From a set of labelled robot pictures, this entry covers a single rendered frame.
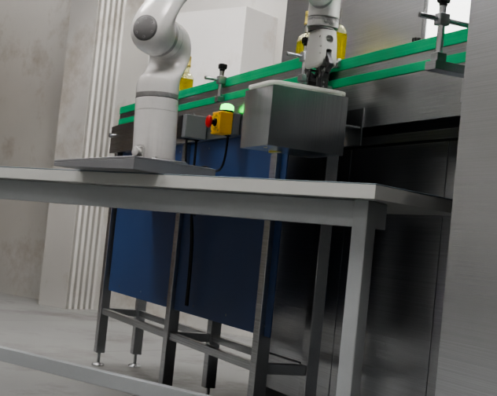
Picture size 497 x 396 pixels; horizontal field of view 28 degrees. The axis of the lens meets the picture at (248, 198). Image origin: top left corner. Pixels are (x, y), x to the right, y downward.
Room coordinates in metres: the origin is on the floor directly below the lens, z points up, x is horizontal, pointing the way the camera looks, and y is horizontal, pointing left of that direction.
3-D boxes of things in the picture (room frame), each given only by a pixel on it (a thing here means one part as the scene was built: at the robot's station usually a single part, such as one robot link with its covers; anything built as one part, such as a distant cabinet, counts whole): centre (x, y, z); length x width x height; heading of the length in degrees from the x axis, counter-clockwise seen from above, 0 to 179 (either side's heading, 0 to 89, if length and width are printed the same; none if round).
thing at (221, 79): (3.27, 0.15, 1.11); 0.07 x 0.04 x 0.13; 115
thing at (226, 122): (3.11, 0.10, 0.96); 0.07 x 0.07 x 0.07; 25
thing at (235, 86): (3.57, 0.24, 1.09); 1.75 x 0.01 x 0.08; 25
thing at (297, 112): (2.61, -0.12, 0.92); 0.27 x 0.17 x 0.15; 115
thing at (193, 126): (3.36, 0.22, 0.96); 0.08 x 0.08 x 0.08; 25
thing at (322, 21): (2.60, -0.15, 1.19); 0.09 x 0.08 x 0.03; 23
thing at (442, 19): (2.16, -0.41, 1.07); 0.17 x 0.05 x 0.23; 115
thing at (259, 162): (3.57, 0.15, 0.84); 1.59 x 0.18 x 0.18; 25
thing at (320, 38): (2.60, -0.15, 1.13); 0.10 x 0.07 x 0.11; 23
